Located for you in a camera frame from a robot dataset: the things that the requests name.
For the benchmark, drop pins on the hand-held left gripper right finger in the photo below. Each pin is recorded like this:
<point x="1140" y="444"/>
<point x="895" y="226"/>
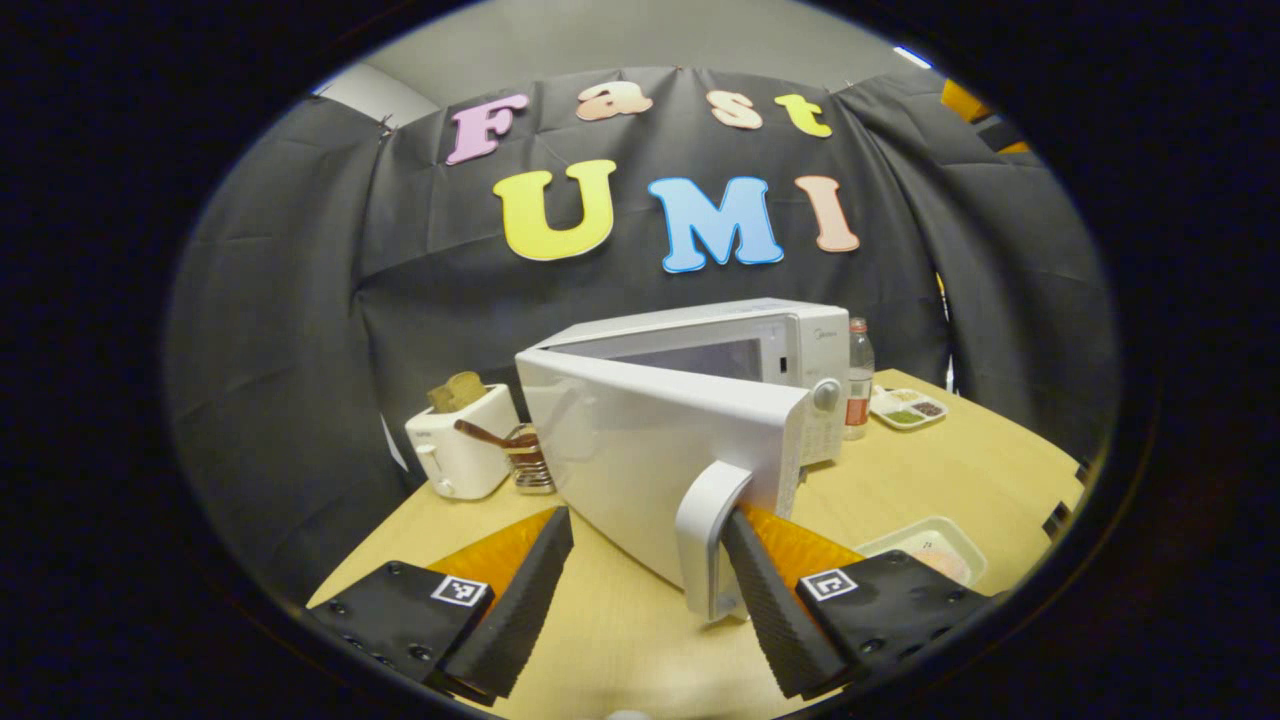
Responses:
<point x="775" y="620"/>

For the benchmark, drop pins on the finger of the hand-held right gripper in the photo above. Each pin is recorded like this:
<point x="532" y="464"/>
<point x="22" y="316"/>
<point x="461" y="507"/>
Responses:
<point x="962" y="100"/>

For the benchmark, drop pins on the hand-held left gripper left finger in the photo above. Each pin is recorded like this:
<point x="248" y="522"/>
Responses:
<point x="525" y="600"/>

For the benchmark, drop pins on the pink meat slice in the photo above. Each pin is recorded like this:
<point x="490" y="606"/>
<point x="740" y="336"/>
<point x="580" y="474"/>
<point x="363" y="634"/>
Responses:
<point x="940" y="565"/>

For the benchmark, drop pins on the white microwave oven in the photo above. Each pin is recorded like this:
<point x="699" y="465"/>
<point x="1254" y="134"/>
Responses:
<point x="640" y="450"/>

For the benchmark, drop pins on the ceiling light panel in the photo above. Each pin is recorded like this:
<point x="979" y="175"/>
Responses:
<point x="910" y="56"/>

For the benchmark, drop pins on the pale green tray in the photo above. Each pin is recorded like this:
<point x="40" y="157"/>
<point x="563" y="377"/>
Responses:
<point x="900" y="538"/>

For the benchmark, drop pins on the white toaster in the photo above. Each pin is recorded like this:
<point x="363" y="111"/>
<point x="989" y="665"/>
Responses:
<point x="460" y="455"/>

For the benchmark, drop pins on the brown wooden spoon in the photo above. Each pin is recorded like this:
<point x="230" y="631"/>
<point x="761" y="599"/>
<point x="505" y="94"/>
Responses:
<point x="480" y="434"/>

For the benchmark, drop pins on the brown bread slice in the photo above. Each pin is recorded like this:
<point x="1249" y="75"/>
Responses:
<point x="458" y="392"/>

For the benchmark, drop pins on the clear bottle red label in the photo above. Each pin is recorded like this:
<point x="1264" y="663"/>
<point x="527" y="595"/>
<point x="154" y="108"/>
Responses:
<point x="858" y="390"/>

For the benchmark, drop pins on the white divided bean dish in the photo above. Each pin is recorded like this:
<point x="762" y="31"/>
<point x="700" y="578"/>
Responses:
<point x="905" y="408"/>

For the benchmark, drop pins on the black backdrop cloth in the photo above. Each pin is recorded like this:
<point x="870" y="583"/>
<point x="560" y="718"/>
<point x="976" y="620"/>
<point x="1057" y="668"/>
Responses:
<point x="300" y="350"/>

